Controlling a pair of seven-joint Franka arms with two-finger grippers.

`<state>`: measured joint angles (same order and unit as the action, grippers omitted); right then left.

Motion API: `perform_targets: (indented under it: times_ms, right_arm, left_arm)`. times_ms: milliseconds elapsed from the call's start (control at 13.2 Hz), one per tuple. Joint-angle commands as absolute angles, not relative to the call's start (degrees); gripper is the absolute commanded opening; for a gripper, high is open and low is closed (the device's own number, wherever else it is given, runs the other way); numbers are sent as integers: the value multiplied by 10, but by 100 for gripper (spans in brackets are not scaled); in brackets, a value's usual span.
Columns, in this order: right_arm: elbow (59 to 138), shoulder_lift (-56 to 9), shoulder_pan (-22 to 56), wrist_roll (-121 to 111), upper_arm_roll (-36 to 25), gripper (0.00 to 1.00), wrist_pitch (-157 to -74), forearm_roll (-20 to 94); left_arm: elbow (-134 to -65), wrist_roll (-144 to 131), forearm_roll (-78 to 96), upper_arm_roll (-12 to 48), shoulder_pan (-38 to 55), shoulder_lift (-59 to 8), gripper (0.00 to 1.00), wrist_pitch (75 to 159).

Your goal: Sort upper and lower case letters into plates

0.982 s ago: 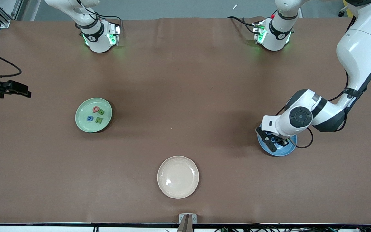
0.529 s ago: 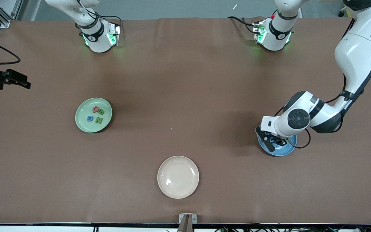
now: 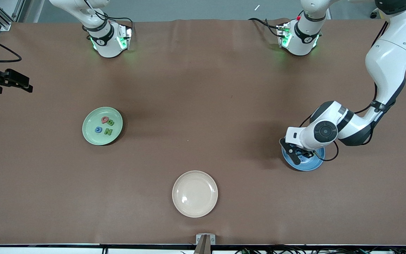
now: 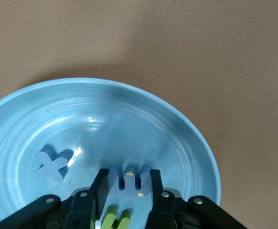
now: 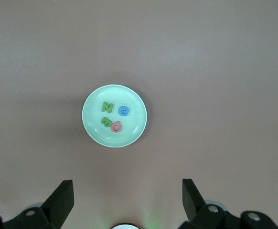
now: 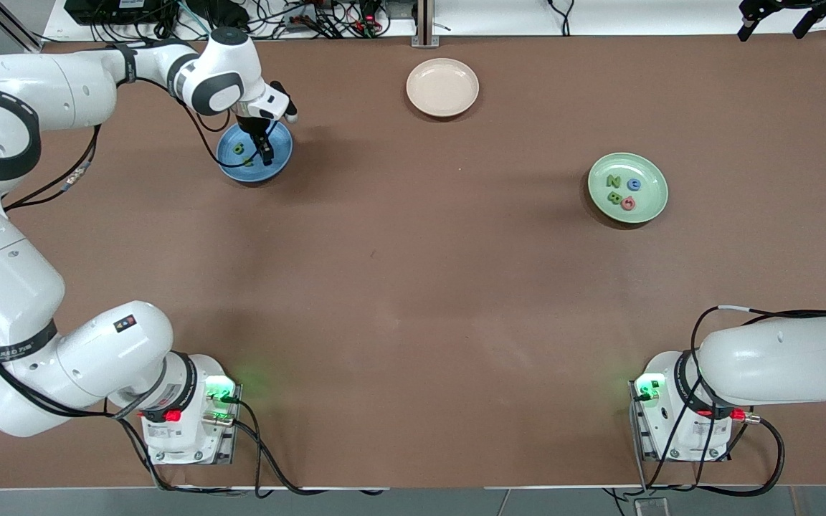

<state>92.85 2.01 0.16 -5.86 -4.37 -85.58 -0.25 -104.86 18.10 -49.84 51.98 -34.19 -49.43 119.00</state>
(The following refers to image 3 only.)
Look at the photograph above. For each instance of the green foam letter B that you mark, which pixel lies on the green foam letter B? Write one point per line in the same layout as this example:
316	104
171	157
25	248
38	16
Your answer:
109	122

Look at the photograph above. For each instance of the aluminium frame profile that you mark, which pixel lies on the aluminium frame profile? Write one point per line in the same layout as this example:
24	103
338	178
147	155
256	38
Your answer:
5	25

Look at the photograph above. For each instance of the brown table cover sheet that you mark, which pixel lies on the brown table cover sheet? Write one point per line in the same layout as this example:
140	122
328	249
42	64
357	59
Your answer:
203	88

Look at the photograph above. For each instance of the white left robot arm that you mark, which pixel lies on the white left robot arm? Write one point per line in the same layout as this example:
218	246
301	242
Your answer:
386	60

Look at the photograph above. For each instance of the green foam letter N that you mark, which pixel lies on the green foam letter N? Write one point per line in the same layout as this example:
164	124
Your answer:
108	132

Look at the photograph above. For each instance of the black caster wheel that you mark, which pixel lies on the black caster wheel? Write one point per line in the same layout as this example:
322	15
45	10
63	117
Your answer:
374	15

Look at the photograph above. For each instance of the pink foam letter Q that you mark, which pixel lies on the pink foam letter Q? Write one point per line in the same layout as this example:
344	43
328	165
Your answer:
102	120

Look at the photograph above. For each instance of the blue plate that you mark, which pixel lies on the blue plate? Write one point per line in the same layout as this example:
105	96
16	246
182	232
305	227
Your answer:
312	165

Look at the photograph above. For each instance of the beige plate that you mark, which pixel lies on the beige plate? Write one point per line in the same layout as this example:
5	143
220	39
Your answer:
195	194

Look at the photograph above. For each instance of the tan camera mast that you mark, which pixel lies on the tan camera mast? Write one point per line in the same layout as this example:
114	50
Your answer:
203	247

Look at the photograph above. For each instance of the white table front rail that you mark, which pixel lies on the white table front rail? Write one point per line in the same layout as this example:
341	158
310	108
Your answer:
48	251

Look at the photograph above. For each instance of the grey metal bracket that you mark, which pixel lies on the grey metal bracket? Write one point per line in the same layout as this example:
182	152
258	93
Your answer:
198	240

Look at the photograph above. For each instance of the light green plate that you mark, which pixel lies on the light green plate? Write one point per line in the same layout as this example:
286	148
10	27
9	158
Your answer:
90	134

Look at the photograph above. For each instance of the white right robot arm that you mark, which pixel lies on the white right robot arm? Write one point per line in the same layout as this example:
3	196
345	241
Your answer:
108	46

